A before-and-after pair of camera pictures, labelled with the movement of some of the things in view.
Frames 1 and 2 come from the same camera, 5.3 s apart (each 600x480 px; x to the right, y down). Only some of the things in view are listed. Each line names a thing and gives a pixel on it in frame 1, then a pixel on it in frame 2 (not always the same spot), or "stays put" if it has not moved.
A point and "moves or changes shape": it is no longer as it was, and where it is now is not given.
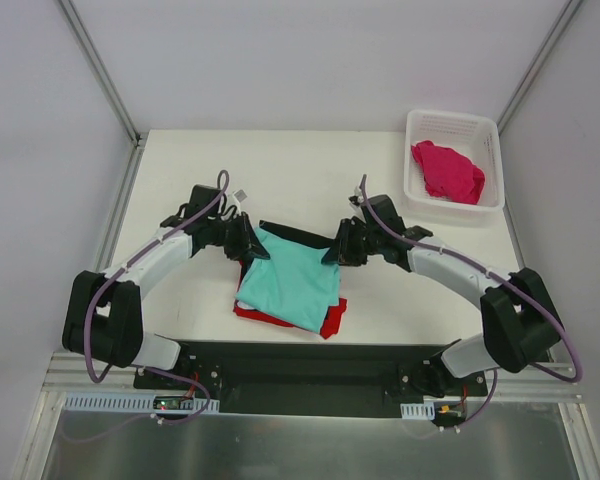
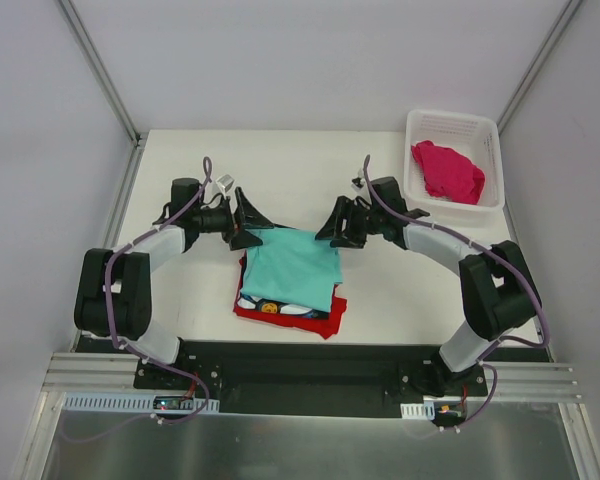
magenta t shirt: x=448 y=174 stays put
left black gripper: x=238 y=236 → x=234 y=220
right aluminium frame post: x=565 y=18 stays put
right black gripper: x=353 y=241 → x=353 y=220
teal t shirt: x=292 y=286 moves or changes shape
